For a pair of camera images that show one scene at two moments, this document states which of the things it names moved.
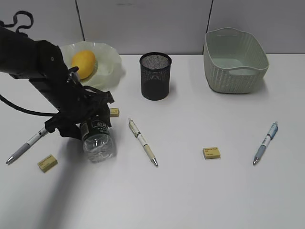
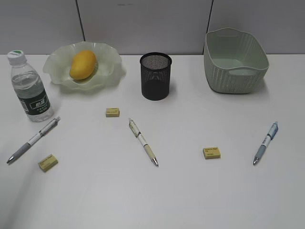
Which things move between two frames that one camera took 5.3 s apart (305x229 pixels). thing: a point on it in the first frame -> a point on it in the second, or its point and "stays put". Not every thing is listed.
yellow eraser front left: x=47 y=163 stays put
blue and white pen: x=269 y=136 stays put
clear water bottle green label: x=98 y=143 -> x=33 y=98
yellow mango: x=85 y=60 stays put
